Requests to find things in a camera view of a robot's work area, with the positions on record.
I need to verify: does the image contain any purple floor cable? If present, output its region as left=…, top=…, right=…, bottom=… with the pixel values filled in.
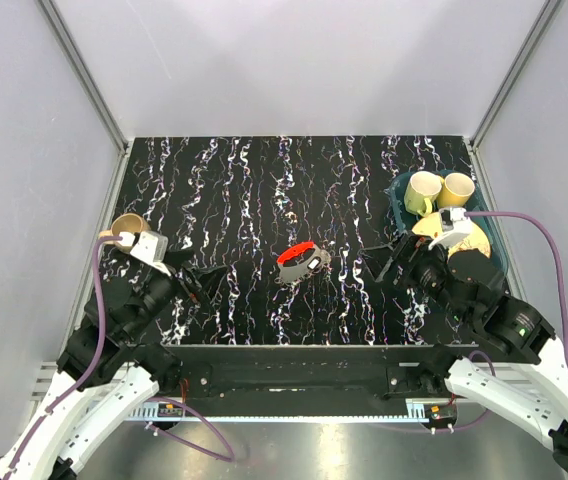
left=378, top=349, right=498, bottom=436
left=146, top=394, right=238, bottom=464

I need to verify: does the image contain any teal plastic bin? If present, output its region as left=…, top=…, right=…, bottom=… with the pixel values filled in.
left=386, top=170, right=509, bottom=289

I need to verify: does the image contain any purple floor cable right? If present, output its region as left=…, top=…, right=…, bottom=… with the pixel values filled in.
left=378, top=349, right=498, bottom=436

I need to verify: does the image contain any aluminium frame post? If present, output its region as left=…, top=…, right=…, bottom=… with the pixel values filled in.
left=35, top=0, right=129, bottom=153
left=468, top=0, right=564, bottom=150

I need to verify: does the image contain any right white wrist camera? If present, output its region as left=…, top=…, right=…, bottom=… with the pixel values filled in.
left=428, top=207, right=473, bottom=251

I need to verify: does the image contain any light green mug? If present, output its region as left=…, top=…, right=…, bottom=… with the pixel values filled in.
left=404, top=171, right=444, bottom=217

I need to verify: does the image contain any tan ceramic mug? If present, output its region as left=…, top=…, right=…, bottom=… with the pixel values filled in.
left=98, top=213, right=150, bottom=238

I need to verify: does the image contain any cream patterned plate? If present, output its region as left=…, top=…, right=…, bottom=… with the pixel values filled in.
left=412, top=212, right=492, bottom=258

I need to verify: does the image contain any right aluminium frame post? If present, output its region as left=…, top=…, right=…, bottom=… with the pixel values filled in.
left=468, top=0, right=564, bottom=150

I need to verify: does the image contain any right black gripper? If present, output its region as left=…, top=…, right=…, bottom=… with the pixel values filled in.
left=356, top=228, right=470, bottom=323

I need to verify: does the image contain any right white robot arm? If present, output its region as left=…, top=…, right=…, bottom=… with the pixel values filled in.
left=360, top=232, right=568, bottom=473

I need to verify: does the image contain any left aluminium frame post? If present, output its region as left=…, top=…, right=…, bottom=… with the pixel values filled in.
left=35, top=0, right=129, bottom=153

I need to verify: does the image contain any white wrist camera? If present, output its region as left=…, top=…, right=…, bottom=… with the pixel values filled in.
left=428, top=207, right=473, bottom=251
left=129, top=231, right=171, bottom=276

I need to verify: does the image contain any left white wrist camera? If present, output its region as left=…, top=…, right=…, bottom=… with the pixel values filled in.
left=129, top=231, right=171, bottom=276

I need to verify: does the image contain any black base bar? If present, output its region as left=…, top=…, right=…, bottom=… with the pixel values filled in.
left=170, top=345, right=471, bottom=418

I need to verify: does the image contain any purple floor cable left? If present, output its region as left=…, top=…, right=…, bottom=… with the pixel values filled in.
left=146, top=394, right=238, bottom=464

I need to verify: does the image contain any red grey key holder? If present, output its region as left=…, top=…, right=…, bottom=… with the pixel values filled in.
left=275, top=241, right=331, bottom=285

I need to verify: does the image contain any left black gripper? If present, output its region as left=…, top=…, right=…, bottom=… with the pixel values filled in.
left=125, top=249, right=229, bottom=339

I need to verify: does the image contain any yellow mug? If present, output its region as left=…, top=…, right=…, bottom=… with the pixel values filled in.
left=436, top=172, right=475, bottom=209

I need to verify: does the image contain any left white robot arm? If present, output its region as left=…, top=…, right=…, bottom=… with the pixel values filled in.
left=0, top=234, right=227, bottom=479

